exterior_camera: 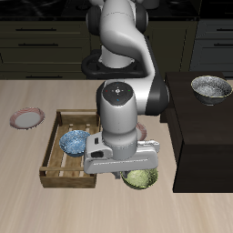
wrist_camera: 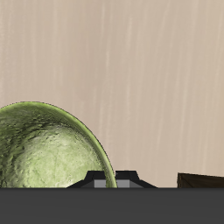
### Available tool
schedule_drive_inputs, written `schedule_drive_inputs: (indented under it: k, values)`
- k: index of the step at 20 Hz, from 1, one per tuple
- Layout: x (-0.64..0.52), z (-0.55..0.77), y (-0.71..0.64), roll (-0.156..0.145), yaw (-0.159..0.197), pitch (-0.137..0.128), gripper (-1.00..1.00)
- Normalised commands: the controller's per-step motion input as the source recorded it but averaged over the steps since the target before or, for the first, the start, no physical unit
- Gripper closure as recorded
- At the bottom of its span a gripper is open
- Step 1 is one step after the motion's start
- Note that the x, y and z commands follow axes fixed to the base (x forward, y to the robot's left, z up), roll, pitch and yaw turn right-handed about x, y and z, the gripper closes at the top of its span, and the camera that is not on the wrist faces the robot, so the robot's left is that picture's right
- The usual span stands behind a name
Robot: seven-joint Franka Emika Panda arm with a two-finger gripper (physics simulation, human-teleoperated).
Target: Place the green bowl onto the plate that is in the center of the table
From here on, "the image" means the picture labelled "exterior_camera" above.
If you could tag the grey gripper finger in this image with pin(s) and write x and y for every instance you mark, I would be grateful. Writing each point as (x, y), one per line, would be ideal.
(117, 174)

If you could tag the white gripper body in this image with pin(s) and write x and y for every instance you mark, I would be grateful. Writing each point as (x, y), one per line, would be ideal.
(121, 163)

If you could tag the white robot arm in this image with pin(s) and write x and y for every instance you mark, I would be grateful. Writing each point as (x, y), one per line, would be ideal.
(118, 118)

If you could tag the green bowl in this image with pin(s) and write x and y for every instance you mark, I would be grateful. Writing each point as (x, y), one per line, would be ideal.
(140, 179)

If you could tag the pink rimmed white plate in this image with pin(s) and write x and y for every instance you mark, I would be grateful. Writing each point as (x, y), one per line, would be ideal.
(142, 131)
(26, 117)

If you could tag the blue bowl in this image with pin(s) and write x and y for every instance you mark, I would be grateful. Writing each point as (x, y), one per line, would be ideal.
(73, 143)

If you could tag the grey speckled bowl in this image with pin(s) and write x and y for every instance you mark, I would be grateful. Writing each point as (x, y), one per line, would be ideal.
(211, 89)

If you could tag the wooden slat tray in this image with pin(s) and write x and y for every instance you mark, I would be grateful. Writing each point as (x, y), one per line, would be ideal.
(68, 151)

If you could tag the dark wooden cabinet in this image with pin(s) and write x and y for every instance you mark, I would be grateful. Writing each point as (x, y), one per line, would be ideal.
(200, 133)

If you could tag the dark kitchen cupboards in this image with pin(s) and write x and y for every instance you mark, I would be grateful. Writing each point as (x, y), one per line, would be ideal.
(42, 45)

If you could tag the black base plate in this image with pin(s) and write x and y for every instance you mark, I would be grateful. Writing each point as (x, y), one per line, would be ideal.
(91, 68)

